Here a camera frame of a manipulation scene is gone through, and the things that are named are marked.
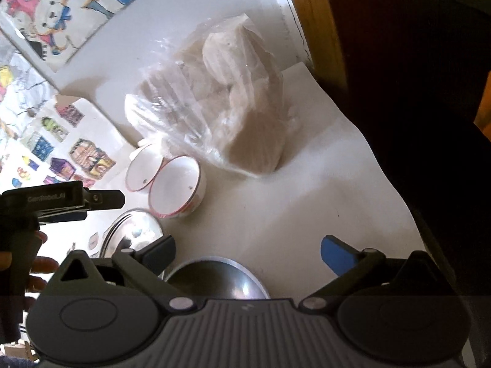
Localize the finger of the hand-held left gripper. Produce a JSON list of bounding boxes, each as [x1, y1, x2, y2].
[[82, 190, 126, 211]]

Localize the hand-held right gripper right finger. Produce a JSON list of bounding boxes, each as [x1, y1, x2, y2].
[[299, 235, 442, 311]]

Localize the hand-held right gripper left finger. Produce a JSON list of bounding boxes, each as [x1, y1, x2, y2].
[[57, 236, 196, 313]]

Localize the stainless steel plate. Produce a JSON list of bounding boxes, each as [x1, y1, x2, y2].
[[100, 208, 165, 261]]

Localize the white ceramic bowl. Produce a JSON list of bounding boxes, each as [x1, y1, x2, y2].
[[126, 142, 166, 193], [149, 156, 207, 219]]

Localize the stainless steel bowl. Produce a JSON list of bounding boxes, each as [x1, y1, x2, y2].
[[163, 256, 271, 301]]

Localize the person's left hand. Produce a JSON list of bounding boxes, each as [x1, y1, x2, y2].
[[25, 231, 58, 294]]

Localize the drawing of colourful houses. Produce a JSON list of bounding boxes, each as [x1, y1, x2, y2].
[[0, 96, 133, 200]]

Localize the white printed tablecloth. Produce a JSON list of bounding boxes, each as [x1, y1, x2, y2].
[[57, 63, 427, 303]]

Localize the clear plastic bag of white lumps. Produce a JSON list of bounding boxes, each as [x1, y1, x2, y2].
[[125, 13, 296, 179]]

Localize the drawing of girl with teddy bear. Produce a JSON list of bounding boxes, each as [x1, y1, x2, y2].
[[0, 0, 181, 71]]

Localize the brown wooden frame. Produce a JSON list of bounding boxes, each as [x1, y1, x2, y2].
[[276, 0, 350, 89]]

